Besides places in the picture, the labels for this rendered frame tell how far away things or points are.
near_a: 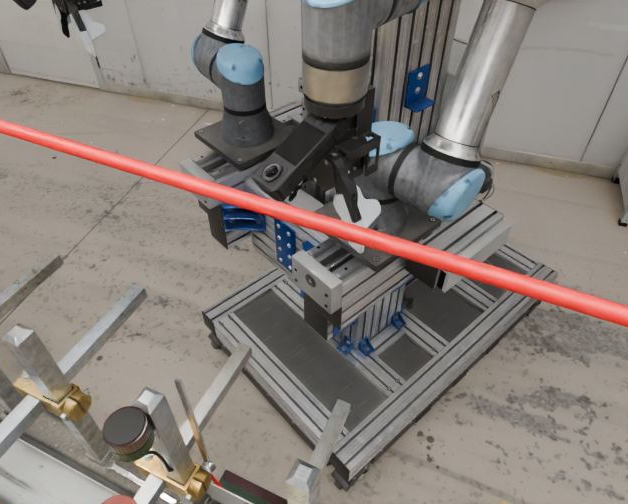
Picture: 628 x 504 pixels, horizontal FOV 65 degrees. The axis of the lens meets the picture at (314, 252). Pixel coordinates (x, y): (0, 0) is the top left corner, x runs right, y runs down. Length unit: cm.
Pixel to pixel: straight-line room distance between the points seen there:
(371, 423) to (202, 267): 122
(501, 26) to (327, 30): 45
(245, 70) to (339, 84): 78
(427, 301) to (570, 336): 69
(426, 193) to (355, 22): 48
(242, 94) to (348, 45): 82
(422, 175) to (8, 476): 114
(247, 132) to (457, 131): 64
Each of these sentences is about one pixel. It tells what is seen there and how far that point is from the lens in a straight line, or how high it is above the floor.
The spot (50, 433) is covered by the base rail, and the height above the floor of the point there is 70.
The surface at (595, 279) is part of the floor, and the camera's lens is 278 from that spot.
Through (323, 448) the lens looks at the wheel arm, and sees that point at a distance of 105.
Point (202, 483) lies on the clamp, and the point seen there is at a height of 86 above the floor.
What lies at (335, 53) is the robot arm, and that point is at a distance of 54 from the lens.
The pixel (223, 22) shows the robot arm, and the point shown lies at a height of 131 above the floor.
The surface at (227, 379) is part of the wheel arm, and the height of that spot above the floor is 86.
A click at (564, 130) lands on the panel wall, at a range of 331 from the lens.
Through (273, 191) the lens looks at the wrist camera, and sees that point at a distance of 57.
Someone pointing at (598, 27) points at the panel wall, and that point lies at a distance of 308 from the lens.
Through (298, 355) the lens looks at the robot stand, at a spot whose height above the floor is 21.
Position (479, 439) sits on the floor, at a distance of 206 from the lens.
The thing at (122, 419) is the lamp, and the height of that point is 114.
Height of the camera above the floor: 179
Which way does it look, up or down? 45 degrees down
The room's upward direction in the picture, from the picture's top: straight up
